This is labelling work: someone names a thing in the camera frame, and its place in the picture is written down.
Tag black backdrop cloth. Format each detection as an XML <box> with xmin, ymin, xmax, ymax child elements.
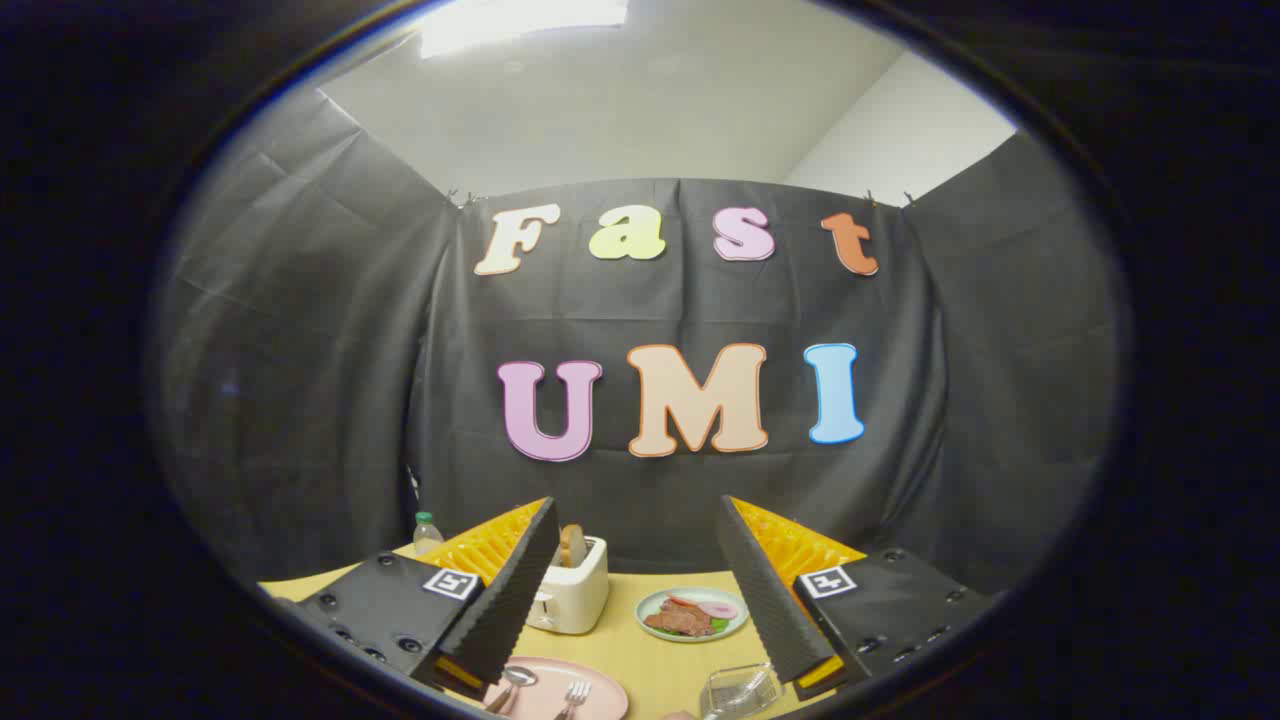
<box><xmin>150</xmin><ymin>85</ymin><xmax>1121</xmax><ymax>601</ymax></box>

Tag light green oval plate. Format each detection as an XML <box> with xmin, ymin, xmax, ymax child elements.
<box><xmin>635</xmin><ymin>587</ymin><xmax>750</xmax><ymax>643</ymax></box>

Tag brown meat slices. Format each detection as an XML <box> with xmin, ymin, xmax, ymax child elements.
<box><xmin>645</xmin><ymin>598</ymin><xmax>716</xmax><ymax>637</ymax></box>

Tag white toaster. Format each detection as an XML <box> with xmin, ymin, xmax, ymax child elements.
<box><xmin>527</xmin><ymin>535</ymin><xmax>610</xmax><ymax>635</ymax></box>

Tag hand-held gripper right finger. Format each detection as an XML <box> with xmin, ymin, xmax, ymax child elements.
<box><xmin>716</xmin><ymin>495</ymin><xmax>996</xmax><ymax>701</ymax></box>

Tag wooden handled metal spoon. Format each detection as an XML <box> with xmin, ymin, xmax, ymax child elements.
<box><xmin>485</xmin><ymin>666</ymin><xmax>539</xmax><ymax>714</ymax></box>

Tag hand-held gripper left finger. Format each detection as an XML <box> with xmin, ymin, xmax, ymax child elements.
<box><xmin>268</xmin><ymin>497</ymin><xmax>561</xmax><ymax>701</ymax></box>

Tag pink round plate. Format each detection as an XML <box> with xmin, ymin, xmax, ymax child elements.
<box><xmin>483</xmin><ymin>656</ymin><xmax>629</xmax><ymax>720</ymax></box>

